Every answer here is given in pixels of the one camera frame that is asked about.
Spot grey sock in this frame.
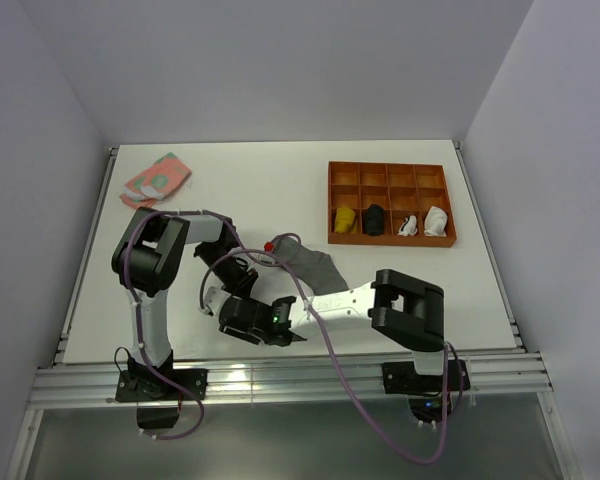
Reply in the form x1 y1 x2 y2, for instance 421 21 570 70
273 235 349 295

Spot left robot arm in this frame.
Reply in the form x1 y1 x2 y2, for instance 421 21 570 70
111 207 258 399

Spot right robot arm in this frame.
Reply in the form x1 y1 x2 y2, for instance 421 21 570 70
204 269 448 390

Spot pink green patterned socks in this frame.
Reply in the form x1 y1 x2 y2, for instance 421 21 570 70
119 152 191 210

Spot yellow rolled sock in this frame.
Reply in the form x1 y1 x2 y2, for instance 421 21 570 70
334 207 356 234

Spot orange compartment tray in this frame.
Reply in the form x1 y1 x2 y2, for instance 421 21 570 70
327 162 457 248

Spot white black rolled sock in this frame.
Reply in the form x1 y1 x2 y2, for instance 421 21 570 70
397 215 418 237

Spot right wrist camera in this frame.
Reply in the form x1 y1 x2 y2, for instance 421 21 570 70
201 286 232 317

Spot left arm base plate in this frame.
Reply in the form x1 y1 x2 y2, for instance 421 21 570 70
115 368 208 403

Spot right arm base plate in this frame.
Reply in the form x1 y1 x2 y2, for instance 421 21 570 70
381 360 471 396

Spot aluminium frame rail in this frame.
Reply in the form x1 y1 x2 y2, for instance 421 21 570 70
26 351 553 410

